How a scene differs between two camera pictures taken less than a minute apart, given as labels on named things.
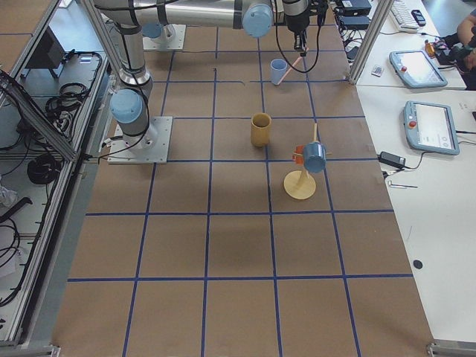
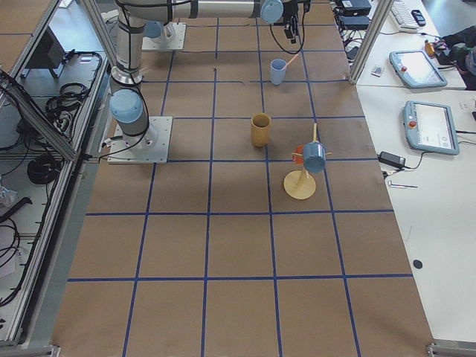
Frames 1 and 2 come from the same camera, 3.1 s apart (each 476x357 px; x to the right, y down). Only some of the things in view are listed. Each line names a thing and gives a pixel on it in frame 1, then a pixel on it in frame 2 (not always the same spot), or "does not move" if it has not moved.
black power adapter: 392,159 does not move
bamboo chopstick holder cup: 260,129 does not move
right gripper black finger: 300,41 to 294,22
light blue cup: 277,68 does not move
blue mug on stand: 314,156 does not move
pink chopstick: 289,71 to 288,62
